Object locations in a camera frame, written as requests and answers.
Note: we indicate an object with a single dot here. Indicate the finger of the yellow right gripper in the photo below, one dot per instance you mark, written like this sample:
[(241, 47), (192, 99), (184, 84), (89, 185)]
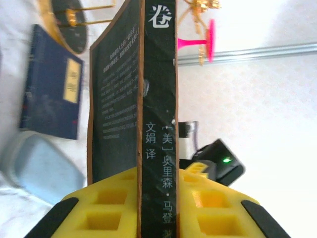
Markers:
[(200, 169)]

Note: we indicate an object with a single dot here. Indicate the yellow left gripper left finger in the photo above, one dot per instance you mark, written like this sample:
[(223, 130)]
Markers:
[(128, 183)]

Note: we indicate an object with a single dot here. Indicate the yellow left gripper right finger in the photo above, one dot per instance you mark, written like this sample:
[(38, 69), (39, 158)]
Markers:
[(188, 198)]

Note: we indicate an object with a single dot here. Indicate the black book with brown edges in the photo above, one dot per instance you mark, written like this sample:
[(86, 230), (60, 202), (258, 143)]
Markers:
[(158, 99)]

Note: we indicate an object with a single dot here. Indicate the light blue pencil case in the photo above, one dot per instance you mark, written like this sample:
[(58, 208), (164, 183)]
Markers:
[(44, 168)]

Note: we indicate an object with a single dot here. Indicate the blue book with gold label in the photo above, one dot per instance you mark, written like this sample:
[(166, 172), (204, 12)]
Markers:
[(49, 94)]

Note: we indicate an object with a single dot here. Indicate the pink goblet glass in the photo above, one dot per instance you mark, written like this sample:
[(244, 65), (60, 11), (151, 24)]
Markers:
[(211, 39)]

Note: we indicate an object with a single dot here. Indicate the gold glass rack stand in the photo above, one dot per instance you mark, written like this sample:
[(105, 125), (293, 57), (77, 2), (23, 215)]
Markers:
[(76, 29)]

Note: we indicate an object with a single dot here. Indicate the aluminium frame post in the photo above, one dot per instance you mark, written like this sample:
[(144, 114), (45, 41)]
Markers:
[(260, 53)]

